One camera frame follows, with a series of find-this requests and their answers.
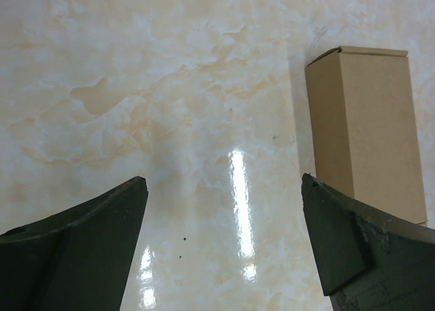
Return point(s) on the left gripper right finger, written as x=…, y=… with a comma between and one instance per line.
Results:
x=367, y=259

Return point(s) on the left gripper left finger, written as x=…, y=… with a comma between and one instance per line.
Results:
x=78, y=259

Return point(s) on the brown cardboard box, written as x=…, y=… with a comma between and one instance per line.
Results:
x=364, y=128

